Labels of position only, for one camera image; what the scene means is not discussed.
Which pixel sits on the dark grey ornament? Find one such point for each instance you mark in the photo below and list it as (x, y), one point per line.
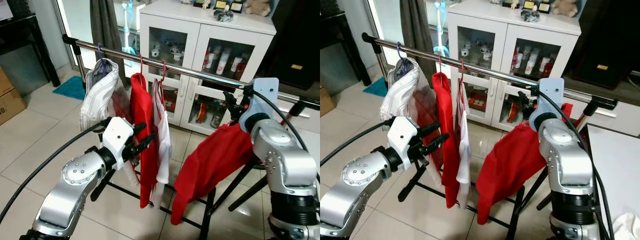
(223, 16)
(530, 16)

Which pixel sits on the white glass-door cabinet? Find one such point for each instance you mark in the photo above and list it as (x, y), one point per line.
(502, 30)
(195, 30)

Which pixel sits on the white table with black legs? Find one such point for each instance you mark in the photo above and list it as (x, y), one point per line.
(615, 170)

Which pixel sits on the purple hanger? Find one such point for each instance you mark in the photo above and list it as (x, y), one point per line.
(401, 62)
(101, 64)

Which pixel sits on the red plastic hanger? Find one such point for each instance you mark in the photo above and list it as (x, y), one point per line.
(163, 63)
(461, 62)
(440, 64)
(141, 65)

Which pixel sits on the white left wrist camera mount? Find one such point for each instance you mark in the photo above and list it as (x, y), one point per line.
(400, 132)
(117, 135)

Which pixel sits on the metal clothes rack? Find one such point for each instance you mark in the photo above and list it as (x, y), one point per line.
(200, 73)
(500, 74)

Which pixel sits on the black speaker cabinet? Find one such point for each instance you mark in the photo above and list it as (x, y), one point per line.
(295, 35)
(610, 35)

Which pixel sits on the beige plush toy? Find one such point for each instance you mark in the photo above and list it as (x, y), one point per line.
(257, 7)
(565, 7)

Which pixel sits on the black desk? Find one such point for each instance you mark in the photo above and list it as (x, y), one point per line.
(20, 30)
(335, 25)

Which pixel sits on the teal floor mat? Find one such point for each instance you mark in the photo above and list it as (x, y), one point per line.
(377, 89)
(72, 89)

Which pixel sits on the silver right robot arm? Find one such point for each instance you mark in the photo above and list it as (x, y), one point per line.
(567, 160)
(285, 160)

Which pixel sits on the red shirt with white label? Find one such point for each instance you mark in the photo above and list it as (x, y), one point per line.
(215, 155)
(515, 160)

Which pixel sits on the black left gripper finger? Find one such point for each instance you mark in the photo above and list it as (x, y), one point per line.
(138, 128)
(145, 143)
(429, 129)
(437, 142)

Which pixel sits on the white long-sleeve garment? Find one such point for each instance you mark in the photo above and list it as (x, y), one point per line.
(629, 227)

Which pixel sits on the printed cardboard box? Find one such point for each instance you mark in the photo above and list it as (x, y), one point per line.
(326, 102)
(11, 107)

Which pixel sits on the grey-blue right wrist camera mount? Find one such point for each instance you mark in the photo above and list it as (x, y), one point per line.
(262, 92)
(550, 92)

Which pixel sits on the glass sliding door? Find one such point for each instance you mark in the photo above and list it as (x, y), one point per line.
(385, 20)
(75, 20)

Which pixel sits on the plain cardboard box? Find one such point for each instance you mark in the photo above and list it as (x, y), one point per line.
(5, 80)

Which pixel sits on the white low drawer cabinet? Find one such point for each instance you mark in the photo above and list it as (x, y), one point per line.
(305, 117)
(625, 117)

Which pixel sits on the white garment with red piping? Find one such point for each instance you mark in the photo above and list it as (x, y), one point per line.
(162, 145)
(465, 150)

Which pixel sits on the white grey jacket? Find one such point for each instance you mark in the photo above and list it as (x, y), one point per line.
(400, 92)
(100, 95)

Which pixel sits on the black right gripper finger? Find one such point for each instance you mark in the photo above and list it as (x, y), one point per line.
(526, 114)
(234, 114)
(523, 99)
(230, 99)

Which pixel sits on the plain red garment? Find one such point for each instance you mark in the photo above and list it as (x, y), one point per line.
(142, 110)
(445, 110)

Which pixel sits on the dark grey curtain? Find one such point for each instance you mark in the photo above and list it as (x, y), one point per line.
(105, 25)
(415, 25)

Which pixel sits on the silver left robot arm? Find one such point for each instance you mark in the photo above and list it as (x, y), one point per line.
(75, 175)
(360, 175)

